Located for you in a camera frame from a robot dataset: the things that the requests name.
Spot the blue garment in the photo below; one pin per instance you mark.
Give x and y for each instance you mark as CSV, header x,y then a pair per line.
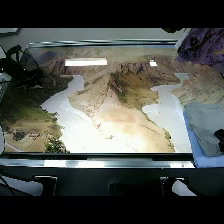
x,y
203,161

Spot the purple garment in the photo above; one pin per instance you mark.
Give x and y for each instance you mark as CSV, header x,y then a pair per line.
x,y
203,45

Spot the silver frame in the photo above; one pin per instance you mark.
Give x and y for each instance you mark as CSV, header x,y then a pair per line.
x,y
100,164

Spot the grey garment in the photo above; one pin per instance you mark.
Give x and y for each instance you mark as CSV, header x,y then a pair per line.
x,y
206,123

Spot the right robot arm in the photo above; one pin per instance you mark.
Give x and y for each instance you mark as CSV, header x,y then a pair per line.
x,y
220,140

